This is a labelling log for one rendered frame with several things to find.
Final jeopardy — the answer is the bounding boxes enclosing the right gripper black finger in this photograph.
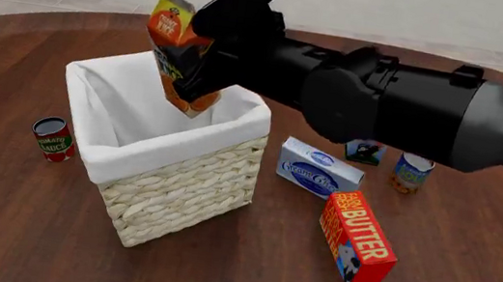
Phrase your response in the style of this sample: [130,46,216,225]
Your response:
[156,30,216,84]

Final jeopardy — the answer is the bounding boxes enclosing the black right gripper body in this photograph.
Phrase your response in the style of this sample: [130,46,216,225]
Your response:
[170,0,292,115]

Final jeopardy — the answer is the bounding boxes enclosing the orange juice carton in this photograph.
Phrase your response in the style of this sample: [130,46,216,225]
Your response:
[136,0,235,122]

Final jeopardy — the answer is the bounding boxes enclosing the white cloth basket liner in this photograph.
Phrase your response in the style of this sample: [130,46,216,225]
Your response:
[51,40,280,207]

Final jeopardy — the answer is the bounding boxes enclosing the pale wicker basket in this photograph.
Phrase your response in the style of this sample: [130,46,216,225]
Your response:
[89,113,269,265]

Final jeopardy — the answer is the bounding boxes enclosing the tomato sauce can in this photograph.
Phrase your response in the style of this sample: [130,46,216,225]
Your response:
[27,113,81,166]

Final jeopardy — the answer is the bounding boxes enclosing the blue cream cheese box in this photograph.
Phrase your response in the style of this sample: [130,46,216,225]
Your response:
[272,134,370,205]

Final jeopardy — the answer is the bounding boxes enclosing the small green milk carton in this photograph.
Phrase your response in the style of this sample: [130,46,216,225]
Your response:
[342,136,389,168]

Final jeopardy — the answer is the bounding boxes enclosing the soup can with white lid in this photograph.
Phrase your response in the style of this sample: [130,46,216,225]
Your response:
[387,150,437,199]

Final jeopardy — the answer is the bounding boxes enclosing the red butter box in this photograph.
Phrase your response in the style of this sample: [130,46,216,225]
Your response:
[311,185,406,282]

